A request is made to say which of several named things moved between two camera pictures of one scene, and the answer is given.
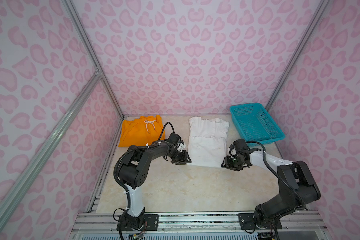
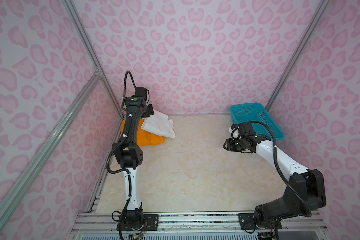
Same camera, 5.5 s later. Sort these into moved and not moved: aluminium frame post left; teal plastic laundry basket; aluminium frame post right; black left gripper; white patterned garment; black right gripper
Moved: black left gripper; black right gripper; white patterned garment
Not moved: aluminium frame post right; teal plastic laundry basket; aluminium frame post left
